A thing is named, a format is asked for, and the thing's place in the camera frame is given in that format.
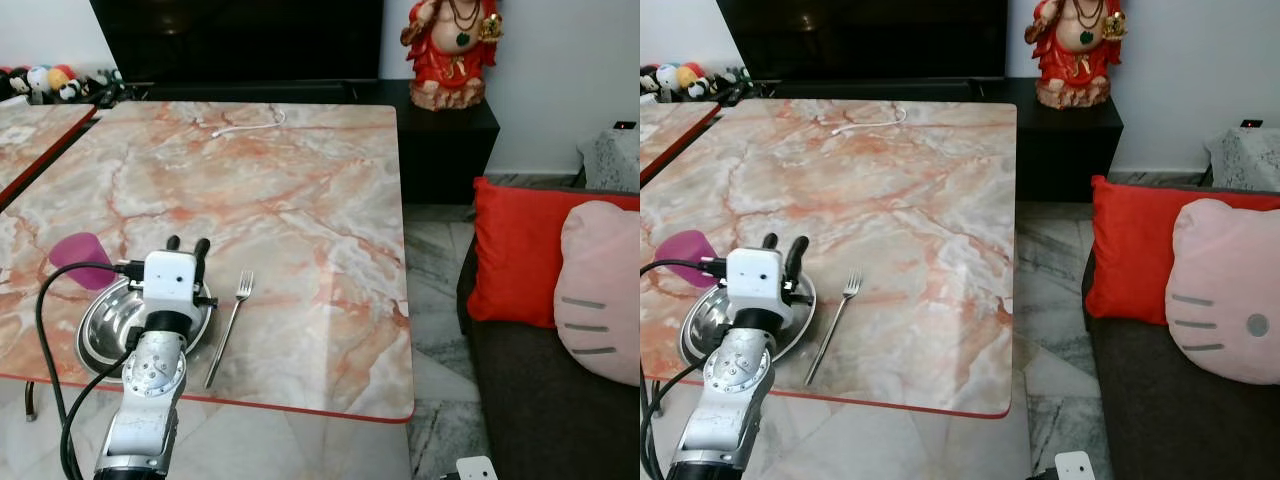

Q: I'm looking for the steel fork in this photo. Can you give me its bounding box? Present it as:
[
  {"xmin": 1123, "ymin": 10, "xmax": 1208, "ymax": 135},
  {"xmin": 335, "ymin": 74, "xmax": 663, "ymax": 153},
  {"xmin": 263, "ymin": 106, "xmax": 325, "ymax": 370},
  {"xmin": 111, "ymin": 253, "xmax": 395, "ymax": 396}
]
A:
[
  {"xmin": 204, "ymin": 270, "xmax": 255, "ymax": 391},
  {"xmin": 802, "ymin": 271, "xmax": 864, "ymax": 388}
]

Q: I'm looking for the purple plastic cup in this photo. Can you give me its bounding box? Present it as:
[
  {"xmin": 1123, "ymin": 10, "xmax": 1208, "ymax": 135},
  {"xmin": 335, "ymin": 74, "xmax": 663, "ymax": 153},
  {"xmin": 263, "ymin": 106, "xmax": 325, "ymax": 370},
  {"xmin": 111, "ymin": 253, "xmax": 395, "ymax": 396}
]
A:
[
  {"xmin": 48, "ymin": 233, "xmax": 117, "ymax": 291},
  {"xmin": 654, "ymin": 229, "xmax": 720, "ymax": 290}
]

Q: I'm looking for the round steel plate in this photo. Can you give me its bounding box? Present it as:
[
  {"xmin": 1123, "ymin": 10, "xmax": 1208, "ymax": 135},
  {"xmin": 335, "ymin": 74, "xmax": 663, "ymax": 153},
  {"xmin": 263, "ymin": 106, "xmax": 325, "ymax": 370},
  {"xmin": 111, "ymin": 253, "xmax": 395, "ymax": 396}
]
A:
[
  {"xmin": 77, "ymin": 278, "xmax": 217, "ymax": 377},
  {"xmin": 679, "ymin": 274, "xmax": 817, "ymax": 370}
]

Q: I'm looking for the marble table with red edge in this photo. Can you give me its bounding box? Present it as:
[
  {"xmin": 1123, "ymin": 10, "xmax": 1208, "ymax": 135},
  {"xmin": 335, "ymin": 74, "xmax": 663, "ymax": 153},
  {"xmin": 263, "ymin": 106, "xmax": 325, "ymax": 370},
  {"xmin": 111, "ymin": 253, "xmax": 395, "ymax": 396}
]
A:
[
  {"xmin": 0, "ymin": 102, "xmax": 99, "ymax": 207},
  {"xmin": 640, "ymin": 99, "xmax": 722, "ymax": 187}
]

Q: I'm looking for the pink cat face pillow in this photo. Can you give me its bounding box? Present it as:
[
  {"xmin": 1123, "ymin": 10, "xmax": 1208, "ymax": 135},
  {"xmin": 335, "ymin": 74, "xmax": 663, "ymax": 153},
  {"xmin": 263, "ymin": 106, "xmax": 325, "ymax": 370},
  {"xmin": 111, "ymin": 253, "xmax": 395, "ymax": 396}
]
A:
[
  {"xmin": 1164, "ymin": 197, "xmax": 1280, "ymax": 387},
  {"xmin": 553, "ymin": 200, "xmax": 641, "ymax": 387}
]

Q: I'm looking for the grey patterned cushion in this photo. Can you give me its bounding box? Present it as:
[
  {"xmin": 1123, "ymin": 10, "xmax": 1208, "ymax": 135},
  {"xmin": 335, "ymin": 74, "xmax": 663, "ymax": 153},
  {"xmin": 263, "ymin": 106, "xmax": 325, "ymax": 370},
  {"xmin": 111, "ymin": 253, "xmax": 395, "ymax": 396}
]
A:
[
  {"xmin": 577, "ymin": 128, "xmax": 641, "ymax": 194},
  {"xmin": 1204, "ymin": 127, "xmax": 1280, "ymax": 194}
]

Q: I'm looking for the black television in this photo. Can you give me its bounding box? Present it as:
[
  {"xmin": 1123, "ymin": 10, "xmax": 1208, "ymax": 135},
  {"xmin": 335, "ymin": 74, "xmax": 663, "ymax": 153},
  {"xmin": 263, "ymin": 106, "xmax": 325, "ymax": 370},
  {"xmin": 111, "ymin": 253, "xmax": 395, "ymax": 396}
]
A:
[
  {"xmin": 715, "ymin": 0, "xmax": 1010, "ymax": 82},
  {"xmin": 89, "ymin": 0, "xmax": 385, "ymax": 84}
]

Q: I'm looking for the red cushion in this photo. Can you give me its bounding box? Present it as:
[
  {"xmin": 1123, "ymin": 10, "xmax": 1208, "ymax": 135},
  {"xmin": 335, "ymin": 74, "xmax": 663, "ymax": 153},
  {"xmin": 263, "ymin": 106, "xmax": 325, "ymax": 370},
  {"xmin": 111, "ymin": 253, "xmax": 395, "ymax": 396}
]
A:
[
  {"xmin": 466, "ymin": 176, "xmax": 641, "ymax": 330},
  {"xmin": 1084, "ymin": 174, "xmax": 1280, "ymax": 327}
]

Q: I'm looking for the dark brown sofa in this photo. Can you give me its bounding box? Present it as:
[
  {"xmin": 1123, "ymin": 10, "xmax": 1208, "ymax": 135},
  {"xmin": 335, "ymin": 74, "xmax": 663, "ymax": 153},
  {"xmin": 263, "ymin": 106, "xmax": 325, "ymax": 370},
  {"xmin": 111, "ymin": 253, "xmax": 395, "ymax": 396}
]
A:
[
  {"xmin": 456, "ymin": 235, "xmax": 641, "ymax": 480},
  {"xmin": 1079, "ymin": 245, "xmax": 1280, "ymax": 480}
]

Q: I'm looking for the red laughing Buddha statue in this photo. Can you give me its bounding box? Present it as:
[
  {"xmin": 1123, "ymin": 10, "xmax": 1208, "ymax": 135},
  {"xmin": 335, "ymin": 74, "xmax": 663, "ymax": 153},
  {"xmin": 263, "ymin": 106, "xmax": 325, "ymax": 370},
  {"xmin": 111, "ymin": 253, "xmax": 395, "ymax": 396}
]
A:
[
  {"xmin": 400, "ymin": 0, "xmax": 504, "ymax": 112},
  {"xmin": 1023, "ymin": 0, "xmax": 1129, "ymax": 110}
]

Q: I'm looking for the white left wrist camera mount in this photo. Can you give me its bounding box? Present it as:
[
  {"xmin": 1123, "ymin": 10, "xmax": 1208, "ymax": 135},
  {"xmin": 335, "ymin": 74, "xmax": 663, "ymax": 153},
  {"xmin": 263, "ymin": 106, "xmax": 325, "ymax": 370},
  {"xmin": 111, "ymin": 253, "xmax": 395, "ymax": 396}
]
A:
[
  {"xmin": 725, "ymin": 246, "xmax": 784, "ymax": 312},
  {"xmin": 142, "ymin": 250, "xmax": 202, "ymax": 314}
]

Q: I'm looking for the white charging cable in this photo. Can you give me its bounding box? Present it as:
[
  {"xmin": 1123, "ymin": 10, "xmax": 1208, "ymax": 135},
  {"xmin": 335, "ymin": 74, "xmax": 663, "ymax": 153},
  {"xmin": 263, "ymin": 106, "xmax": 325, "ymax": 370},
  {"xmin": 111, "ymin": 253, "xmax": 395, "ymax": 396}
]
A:
[
  {"xmin": 211, "ymin": 108, "xmax": 287, "ymax": 139},
  {"xmin": 831, "ymin": 105, "xmax": 908, "ymax": 137}
]

